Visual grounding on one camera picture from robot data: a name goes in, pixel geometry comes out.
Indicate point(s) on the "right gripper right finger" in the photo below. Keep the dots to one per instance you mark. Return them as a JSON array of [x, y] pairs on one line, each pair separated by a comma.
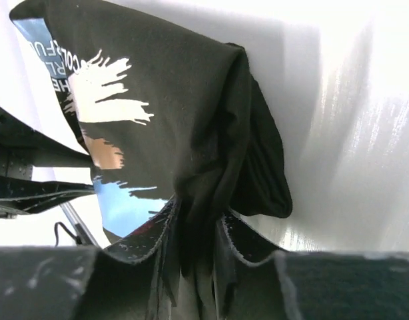
[[255, 279]]

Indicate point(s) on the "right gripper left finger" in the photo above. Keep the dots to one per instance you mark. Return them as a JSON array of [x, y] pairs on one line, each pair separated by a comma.
[[135, 278]]

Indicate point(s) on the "black t shirt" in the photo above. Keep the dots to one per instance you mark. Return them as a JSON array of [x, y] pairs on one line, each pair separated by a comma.
[[167, 112]]

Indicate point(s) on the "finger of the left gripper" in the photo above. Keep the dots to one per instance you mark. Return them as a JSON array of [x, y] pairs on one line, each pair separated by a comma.
[[36, 148], [19, 196]]

